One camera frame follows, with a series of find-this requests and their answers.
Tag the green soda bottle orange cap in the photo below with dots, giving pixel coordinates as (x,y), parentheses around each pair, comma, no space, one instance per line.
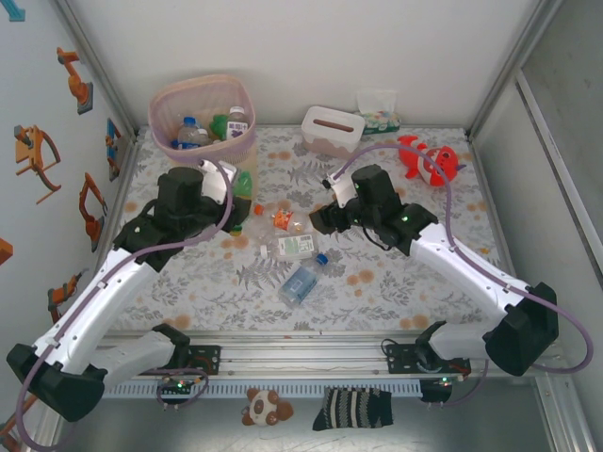
(244,182)

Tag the orange label bottle orange cap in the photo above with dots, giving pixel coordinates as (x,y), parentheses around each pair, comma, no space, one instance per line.
(282,219)

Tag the pepsi bottle blue cap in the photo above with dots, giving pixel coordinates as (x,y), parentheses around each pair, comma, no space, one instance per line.
(188,136)

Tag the crushed bottle light blue label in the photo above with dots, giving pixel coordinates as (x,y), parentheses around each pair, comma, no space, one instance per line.
(299,282)

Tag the pinkish bottle white cap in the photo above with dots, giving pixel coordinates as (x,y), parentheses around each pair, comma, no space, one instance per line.
(237,126)

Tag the green soda bottle yellow cap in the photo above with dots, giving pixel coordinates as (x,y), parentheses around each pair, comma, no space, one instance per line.
(219,123)

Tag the beige bin pink liner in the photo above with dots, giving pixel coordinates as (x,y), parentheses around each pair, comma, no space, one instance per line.
(202,92)

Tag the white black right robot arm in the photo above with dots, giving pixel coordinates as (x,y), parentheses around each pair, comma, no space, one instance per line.
(461,263)

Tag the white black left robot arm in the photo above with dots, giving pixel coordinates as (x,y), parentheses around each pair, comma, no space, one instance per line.
(94,301)

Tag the green white label bottle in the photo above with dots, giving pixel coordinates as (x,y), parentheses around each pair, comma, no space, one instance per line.
(294,246)

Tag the red shark plush toy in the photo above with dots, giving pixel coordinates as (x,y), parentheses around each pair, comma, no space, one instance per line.
(433,162)

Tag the green tissue pack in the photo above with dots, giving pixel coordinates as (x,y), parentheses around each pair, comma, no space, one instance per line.
(381,120)

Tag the white tissue box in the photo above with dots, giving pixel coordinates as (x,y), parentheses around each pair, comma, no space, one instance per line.
(330,136)

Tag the small circuit board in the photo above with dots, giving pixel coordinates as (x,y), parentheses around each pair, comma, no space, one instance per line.
(179,385)
(445,380)

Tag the black white striped sock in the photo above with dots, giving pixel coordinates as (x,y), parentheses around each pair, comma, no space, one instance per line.
(351,409)

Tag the panda plush toy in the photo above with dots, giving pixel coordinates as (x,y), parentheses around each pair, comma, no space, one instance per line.
(261,407)

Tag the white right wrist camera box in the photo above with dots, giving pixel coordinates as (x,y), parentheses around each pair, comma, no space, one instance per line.
(341,188)

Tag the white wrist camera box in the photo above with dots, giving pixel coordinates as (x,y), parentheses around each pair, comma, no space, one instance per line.
(341,188)
(216,181)

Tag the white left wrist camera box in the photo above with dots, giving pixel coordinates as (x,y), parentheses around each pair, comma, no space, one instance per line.
(216,181)

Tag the blue wall decal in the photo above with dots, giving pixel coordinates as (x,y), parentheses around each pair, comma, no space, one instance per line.
(113,141)

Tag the aluminium front rail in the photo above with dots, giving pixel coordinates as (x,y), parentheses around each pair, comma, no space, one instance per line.
(306,355)

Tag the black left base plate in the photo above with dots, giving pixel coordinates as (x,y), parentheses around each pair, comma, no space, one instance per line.
(209,360)

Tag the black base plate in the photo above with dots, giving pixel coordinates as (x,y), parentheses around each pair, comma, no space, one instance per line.
(209,360)
(398,358)

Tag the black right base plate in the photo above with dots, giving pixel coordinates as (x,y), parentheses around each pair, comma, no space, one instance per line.
(398,358)

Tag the aluminium window frame bar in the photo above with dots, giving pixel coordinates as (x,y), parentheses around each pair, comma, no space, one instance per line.
(542,136)

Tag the aluminium frame post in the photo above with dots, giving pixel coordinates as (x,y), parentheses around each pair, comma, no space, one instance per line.
(513,61)
(87,47)

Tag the teal wall decal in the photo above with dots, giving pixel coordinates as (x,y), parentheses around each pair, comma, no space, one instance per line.
(18,14)

